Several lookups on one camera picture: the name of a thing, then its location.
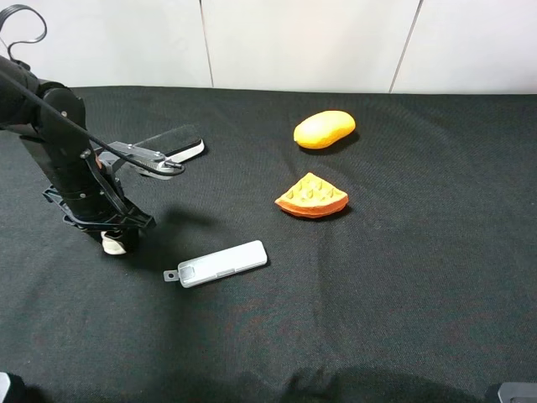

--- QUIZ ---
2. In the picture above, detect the black tablecloth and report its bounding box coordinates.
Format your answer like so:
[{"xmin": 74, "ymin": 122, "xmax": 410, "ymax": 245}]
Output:
[{"xmin": 1, "ymin": 87, "xmax": 536, "ymax": 402}]

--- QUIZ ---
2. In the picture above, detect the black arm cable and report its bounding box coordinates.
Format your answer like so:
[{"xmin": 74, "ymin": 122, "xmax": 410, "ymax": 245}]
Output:
[{"xmin": 0, "ymin": 3, "xmax": 185, "ymax": 173}]

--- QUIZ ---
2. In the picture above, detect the black white board eraser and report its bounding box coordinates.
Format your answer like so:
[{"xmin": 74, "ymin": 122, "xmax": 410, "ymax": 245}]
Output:
[{"xmin": 136, "ymin": 125, "xmax": 206, "ymax": 165}]

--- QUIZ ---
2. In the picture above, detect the orange waffle slice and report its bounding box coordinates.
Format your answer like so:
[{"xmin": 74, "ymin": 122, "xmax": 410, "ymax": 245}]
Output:
[{"xmin": 274, "ymin": 172, "xmax": 349, "ymax": 218}]

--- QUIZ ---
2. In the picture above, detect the grey bracket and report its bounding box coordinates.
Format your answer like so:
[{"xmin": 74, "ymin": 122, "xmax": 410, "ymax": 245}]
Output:
[
  {"xmin": 0, "ymin": 372, "xmax": 12, "ymax": 403},
  {"xmin": 498, "ymin": 382, "xmax": 537, "ymax": 403}
]

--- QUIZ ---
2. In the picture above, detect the yellow mango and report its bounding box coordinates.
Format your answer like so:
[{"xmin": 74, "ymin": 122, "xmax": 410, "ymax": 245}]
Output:
[{"xmin": 293, "ymin": 110, "xmax": 356, "ymax": 149}]

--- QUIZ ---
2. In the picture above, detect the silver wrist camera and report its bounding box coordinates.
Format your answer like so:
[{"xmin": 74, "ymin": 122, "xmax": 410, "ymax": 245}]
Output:
[{"xmin": 99, "ymin": 142, "xmax": 185, "ymax": 181}]

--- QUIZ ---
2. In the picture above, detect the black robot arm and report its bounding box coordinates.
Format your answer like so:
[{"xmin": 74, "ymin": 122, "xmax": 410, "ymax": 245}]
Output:
[{"xmin": 1, "ymin": 58, "xmax": 155, "ymax": 255}]

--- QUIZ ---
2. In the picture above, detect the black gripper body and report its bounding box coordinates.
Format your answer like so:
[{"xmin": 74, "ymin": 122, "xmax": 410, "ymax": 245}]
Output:
[{"xmin": 41, "ymin": 141, "xmax": 155, "ymax": 240}]

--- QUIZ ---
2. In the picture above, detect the black mesh gripper finger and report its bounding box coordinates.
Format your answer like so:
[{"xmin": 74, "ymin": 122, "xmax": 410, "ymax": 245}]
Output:
[{"xmin": 119, "ymin": 228, "xmax": 140, "ymax": 253}]

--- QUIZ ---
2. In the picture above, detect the grey flat usb device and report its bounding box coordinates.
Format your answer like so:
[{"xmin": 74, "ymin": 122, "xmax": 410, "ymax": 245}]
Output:
[{"xmin": 163, "ymin": 240, "xmax": 269, "ymax": 288}]

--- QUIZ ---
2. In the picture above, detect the grey bracket bottom left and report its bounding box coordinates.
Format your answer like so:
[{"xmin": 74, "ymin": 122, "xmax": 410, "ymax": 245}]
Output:
[{"xmin": 0, "ymin": 372, "xmax": 12, "ymax": 403}]

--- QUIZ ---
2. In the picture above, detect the grey bracket bottom right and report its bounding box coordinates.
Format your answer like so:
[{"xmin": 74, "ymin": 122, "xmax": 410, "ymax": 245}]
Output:
[{"xmin": 498, "ymin": 382, "xmax": 537, "ymax": 403}]

